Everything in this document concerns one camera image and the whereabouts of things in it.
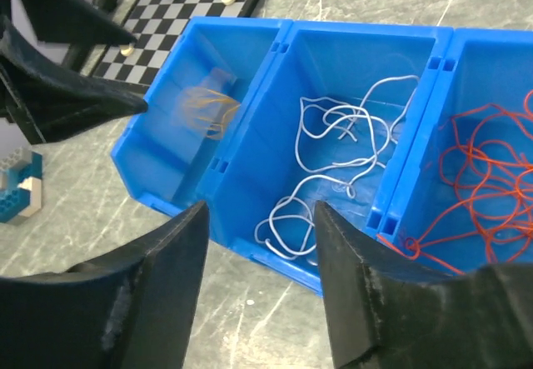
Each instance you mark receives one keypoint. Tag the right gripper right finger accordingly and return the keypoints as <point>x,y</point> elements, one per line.
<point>385,311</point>

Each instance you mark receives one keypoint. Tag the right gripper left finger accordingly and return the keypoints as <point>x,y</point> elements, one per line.
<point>132,307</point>

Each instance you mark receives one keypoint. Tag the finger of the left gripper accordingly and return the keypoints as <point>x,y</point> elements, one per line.
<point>51,103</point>
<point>74,22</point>

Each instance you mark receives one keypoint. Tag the blue three-compartment bin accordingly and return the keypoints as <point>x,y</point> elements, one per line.
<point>421,137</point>

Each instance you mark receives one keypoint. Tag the white chess piece lower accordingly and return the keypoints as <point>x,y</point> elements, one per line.
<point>127,50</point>

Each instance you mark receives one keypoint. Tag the blue toy brick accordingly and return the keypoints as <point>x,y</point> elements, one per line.
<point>21,186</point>

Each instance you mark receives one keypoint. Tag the black white chessboard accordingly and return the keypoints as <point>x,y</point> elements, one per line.
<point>157,25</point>

